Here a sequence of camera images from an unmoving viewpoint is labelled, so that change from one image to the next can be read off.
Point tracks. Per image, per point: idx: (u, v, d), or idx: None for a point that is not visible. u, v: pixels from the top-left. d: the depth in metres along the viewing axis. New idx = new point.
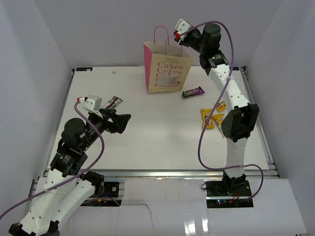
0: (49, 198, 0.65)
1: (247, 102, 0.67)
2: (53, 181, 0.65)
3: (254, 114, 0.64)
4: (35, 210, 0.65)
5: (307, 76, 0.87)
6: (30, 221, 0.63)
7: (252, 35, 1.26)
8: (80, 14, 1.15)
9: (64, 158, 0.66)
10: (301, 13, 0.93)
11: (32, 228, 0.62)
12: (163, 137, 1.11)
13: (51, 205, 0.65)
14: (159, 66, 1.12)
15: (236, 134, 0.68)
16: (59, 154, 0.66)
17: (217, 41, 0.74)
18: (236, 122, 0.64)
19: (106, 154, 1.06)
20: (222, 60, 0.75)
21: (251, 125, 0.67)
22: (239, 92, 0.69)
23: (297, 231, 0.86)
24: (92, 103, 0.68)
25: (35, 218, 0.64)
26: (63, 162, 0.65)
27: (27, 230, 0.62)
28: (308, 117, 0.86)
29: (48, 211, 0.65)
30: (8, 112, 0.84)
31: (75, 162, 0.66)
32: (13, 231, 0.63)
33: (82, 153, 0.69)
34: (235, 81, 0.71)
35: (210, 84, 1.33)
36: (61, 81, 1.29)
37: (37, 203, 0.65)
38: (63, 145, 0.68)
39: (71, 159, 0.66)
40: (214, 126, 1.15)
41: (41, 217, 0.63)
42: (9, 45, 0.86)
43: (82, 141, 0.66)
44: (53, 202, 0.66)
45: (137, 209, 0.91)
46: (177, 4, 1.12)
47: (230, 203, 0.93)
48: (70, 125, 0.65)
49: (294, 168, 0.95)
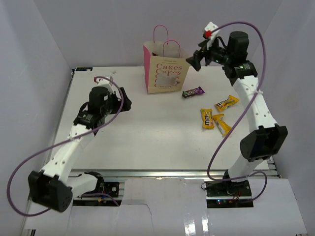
0: (73, 146, 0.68)
1: (274, 123, 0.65)
2: (77, 132, 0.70)
3: (279, 138, 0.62)
4: (58, 156, 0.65)
5: (307, 76, 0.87)
6: (53, 166, 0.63)
7: (252, 35, 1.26)
8: (80, 14, 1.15)
9: (87, 116, 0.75)
10: (301, 14, 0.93)
11: (55, 171, 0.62)
12: (163, 137, 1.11)
13: (74, 154, 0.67)
14: (157, 67, 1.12)
15: (255, 156, 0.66)
16: (82, 114, 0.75)
17: (243, 47, 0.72)
18: (258, 143, 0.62)
19: (106, 154, 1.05)
20: (251, 71, 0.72)
21: (274, 149, 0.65)
22: (267, 110, 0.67)
23: (297, 231, 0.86)
24: (105, 79, 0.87)
25: (58, 163, 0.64)
26: (85, 120, 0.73)
27: (50, 173, 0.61)
28: (308, 117, 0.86)
29: (71, 159, 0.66)
30: (8, 112, 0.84)
31: (95, 121, 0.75)
32: (33, 177, 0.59)
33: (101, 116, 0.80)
34: (262, 96, 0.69)
35: (210, 84, 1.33)
36: (61, 81, 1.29)
37: (60, 152, 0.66)
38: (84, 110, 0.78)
39: (92, 117, 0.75)
40: (214, 126, 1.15)
41: (65, 162, 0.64)
42: (8, 45, 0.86)
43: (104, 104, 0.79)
44: (75, 153, 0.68)
45: (137, 209, 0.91)
46: (177, 4, 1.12)
47: (230, 203, 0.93)
48: (96, 89, 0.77)
49: (294, 168, 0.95)
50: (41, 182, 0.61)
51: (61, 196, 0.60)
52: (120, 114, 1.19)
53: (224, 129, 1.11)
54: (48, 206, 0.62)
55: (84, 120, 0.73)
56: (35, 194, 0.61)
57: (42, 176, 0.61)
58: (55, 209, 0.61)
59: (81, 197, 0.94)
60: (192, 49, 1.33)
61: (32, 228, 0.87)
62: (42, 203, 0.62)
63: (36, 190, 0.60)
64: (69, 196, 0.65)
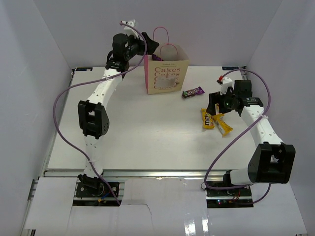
0: (108, 84, 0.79)
1: (280, 141, 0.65)
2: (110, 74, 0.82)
3: (288, 157, 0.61)
4: (97, 91, 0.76)
5: (309, 77, 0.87)
6: (96, 97, 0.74)
7: (252, 35, 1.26)
8: (80, 14, 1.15)
9: (115, 63, 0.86)
10: (301, 14, 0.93)
11: (98, 100, 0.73)
12: (163, 136, 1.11)
13: (109, 90, 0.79)
14: (156, 71, 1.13)
15: (263, 178, 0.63)
16: (111, 61, 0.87)
17: (247, 87, 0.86)
18: (265, 159, 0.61)
19: (106, 155, 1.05)
20: (257, 102, 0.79)
21: (285, 173, 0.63)
22: (272, 131, 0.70)
23: (297, 231, 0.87)
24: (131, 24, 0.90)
25: (99, 95, 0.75)
26: (115, 65, 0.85)
27: (93, 102, 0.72)
28: (308, 117, 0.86)
29: (107, 95, 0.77)
30: (8, 112, 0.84)
31: (123, 67, 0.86)
32: (81, 105, 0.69)
33: (127, 60, 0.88)
34: (267, 120, 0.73)
35: (210, 84, 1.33)
36: (61, 81, 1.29)
37: (98, 88, 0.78)
38: (111, 57, 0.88)
39: (121, 64, 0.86)
40: (214, 126, 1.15)
41: (104, 95, 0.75)
42: (8, 45, 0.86)
43: (124, 51, 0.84)
44: (110, 90, 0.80)
45: (137, 210, 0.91)
46: (177, 4, 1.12)
47: (230, 203, 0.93)
48: (117, 37, 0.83)
49: (293, 168, 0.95)
50: (87, 109, 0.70)
51: (104, 119, 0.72)
52: (121, 114, 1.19)
53: (224, 129, 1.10)
54: (92, 129, 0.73)
55: (115, 66, 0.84)
56: (82, 118, 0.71)
57: (86, 105, 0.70)
58: (97, 128, 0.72)
59: (81, 196, 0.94)
60: (192, 50, 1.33)
61: (32, 229, 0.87)
62: (88, 127, 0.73)
63: (83, 115, 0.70)
64: (107, 125, 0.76)
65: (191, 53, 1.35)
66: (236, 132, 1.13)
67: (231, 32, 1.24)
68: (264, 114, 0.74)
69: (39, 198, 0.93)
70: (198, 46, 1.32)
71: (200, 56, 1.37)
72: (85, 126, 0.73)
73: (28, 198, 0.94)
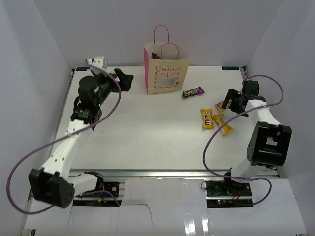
0: (72, 142, 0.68)
1: (279, 122, 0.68)
2: (75, 128, 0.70)
3: (284, 137, 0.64)
4: (56, 154, 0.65)
5: (309, 77, 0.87)
6: (53, 163, 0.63)
7: (252, 35, 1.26)
8: (80, 13, 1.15)
9: (83, 112, 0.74)
10: (301, 14, 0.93)
11: (55, 167, 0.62)
12: (163, 136, 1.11)
13: (73, 151, 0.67)
14: (156, 70, 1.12)
15: (259, 157, 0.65)
16: (78, 110, 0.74)
17: (254, 87, 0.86)
18: (262, 135, 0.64)
19: (106, 155, 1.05)
20: (261, 98, 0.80)
21: (282, 154, 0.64)
22: (271, 116, 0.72)
23: (297, 231, 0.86)
24: (100, 61, 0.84)
25: (58, 160, 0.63)
26: (83, 115, 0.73)
27: (49, 170, 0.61)
28: (309, 116, 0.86)
29: (69, 156, 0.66)
30: (8, 112, 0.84)
31: (92, 116, 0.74)
32: (33, 175, 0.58)
33: (98, 107, 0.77)
34: (268, 110, 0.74)
35: (210, 84, 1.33)
36: (61, 81, 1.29)
37: (59, 148, 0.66)
38: (78, 105, 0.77)
39: (90, 112, 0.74)
40: (214, 126, 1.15)
41: (65, 159, 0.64)
42: (8, 45, 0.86)
43: (94, 98, 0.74)
44: (75, 148, 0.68)
45: (137, 210, 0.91)
46: (177, 4, 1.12)
47: (230, 203, 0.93)
48: (84, 81, 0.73)
49: (293, 168, 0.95)
50: (42, 180, 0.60)
51: (63, 191, 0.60)
52: (121, 114, 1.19)
53: (224, 129, 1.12)
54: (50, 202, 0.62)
55: (82, 116, 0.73)
56: (37, 191, 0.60)
57: (41, 175, 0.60)
58: (57, 203, 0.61)
59: (81, 197, 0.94)
60: (192, 49, 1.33)
61: (32, 228, 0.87)
62: (45, 199, 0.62)
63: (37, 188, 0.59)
64: (71, 193, 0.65)
65: (192, 53, 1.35)
66: (236, 132, 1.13)
67: (231, 32, 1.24)
68: (266, 105, 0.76)
69: None
70: (198, 46, 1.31)
71: (200, 56, 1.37)
72: (42, 199, 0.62)
73: (28, 198, 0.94)
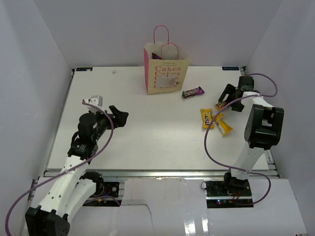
0: (68, 180, 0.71)
1: (272, 105, 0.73)
2: (71, 165, 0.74)
3: (278, 117, 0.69)
4: (53, 191, 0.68)
5: (309, 77, 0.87)
6: (50, 201, 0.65)
7: (252, 35, 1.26)
8: (80, 13, 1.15)
9: (80, 146, 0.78)
10: (301, 13, 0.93)
11: (52, 206, 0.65)
12: (163, 136, 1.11)
13: (69, 187, 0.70)
14: (156, 70, 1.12)
15: (256, 137, 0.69)
16: (76, 144, 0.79)
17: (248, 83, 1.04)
18: (257, 116, 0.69)
19: (106, 155, 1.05)
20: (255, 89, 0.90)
21: (276, 132, 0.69)
22: (265, 103, 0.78)
23: (297, 231, 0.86)
24: (95, 100, 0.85)
25: (55, 197, 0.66)
26: (79, 150, 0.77)
27: (47, 209, 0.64)
28: (309, 116, 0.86)
29: (66, 194, 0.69)
30: (8, 112, 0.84)
31: (89, 151, 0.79)
32: (30, 214, 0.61)
33: (94, 142, 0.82)
34: (262, 98, 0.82)
35: (210, 84, 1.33)
36: (61, 81, 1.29)
37: (55, 186, 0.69)
38: (77, 139, 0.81)
39: (86, 147, 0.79)
40: (214, 126, 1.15)
41: (61, 195, 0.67)
42: (8, 45, 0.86)
43: (92, 132, 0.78)
44: (71, 184, 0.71)
45: (137, 210, 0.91)
46: (177, 4, 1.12)
47: (230, 203, 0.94)
48: (84, 117, 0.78)
49: (293, 168, 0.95)
50: (38, 218, 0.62)
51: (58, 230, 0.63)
52: None
53: (224, 129, 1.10)
54: None
55: (79, 151, 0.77)
56: (32, 228, 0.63)
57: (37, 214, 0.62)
58: None
59: None
60: (192, 49, 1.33)
61: None
62: None
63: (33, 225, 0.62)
64: (66, 230, 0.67)
65: (192, 53, 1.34)
66: (236, 132, 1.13)
67: (231, 32, 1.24)
68: (260, 94, 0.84)
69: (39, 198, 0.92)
70: (198, 47, 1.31)
71: (200, 56, 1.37)
72: None
73: (28, 198, 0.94)
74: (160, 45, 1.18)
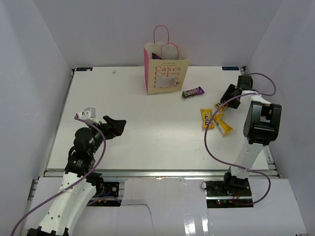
0: (66, 198, 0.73)
1: (269, 102, 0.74)
2: (69, 183, 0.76)
3: (275, 114, 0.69)
4: (52, 211, 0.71)
5: (309, 76, 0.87)
6: (49, 221, 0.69)
7: (252, 35, 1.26)
8: (80, 13, 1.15)
9: (77, 162, 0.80)
10: (301, 13, 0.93)
11: (51, 226, 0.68)
12: (163, 136, 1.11)
13: (68, 205, 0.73)
14: (156, 70, 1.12)
15: (255, 132, 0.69)
16: (72, 160, 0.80)
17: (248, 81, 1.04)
18: (255, 111, 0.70)
19: (106, 155, 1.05)
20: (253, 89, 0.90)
21: (274, 128, 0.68)
22: (263, 100, 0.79)
23: (297, 231, 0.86)
24: (87, 112, 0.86)
25: (54, 217, 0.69)
26: (77, 165, 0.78)
27: (46, 230, 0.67)
28: (309, 116, 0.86)
29: (65, 213, 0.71)
30: (8, 112, 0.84)
31: (86, 165, 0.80)
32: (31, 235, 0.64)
33: (91, 156, 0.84)
34: (261, 97, 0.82)
35: (210, 84, 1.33)
36: (61, 81, 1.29)
37: (54, 205, 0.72)
38: (73, 154, 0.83)
39: (83, 162, 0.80)
40: (214, 126, 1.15)
41: (60, 216, 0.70)
42: (8, 45, 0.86)
43: (88, 147, 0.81)
44: (69, 201, 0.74)
45: (137, 210, 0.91)
46: (177, 4, 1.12)
47: (230, 203, 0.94)
48: (79, 133, 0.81)
49: (293, 168, 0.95)
50: None
51: None
52: (121, 114, 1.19)
53: (224, 129, 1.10)
54: None
55: (76, 166, 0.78)
56: None
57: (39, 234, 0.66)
58: None
59: None
60: (192, 50, 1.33)
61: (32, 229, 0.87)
62: None
63: None
64: None
65: (192, 53, 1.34)
66: (236, 132, 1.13)
67: (231, 32, 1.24)
68: (259, 93, 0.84)
69: (39, 198, 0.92)
70: (198, 47, 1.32)
71: (200, 56, 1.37)
72: None
73: (28, 198, 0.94)
74: (160, 45, 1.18)
